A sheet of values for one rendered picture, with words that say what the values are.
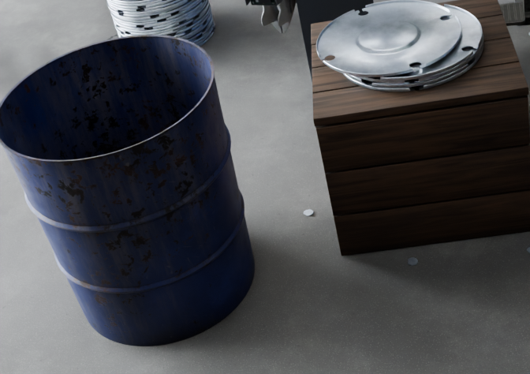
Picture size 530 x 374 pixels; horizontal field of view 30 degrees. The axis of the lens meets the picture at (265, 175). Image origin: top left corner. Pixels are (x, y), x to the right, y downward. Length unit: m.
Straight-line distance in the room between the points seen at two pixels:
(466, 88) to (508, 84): 0.08
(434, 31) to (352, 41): 0.16
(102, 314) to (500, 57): 0.92
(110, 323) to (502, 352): 0.75
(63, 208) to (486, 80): 0.82
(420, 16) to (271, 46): 0.87
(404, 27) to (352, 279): 0.52
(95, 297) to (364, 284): 0.53
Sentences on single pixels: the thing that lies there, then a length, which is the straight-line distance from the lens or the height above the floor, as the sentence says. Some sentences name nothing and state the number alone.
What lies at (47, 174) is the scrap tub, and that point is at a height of 0.45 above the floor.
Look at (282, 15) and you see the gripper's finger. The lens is 2.05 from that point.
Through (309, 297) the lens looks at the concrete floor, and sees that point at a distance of 2.01.
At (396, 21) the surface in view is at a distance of 2.05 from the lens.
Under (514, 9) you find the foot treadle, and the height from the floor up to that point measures 0.16.
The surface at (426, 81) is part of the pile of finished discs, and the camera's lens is 1.89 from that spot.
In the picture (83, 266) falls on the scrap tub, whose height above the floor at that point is 0.22.
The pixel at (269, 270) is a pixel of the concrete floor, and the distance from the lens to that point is 2.09.
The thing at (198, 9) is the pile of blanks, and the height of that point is 0.11.
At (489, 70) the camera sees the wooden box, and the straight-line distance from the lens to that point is 1.94.
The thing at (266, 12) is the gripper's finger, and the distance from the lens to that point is 2.07.
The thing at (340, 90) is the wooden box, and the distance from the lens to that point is 1.94.
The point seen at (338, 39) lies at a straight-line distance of 2.04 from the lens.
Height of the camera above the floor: 1.38
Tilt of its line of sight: 36 degrees down
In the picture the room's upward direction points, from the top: 14 degrees counter-clockwise
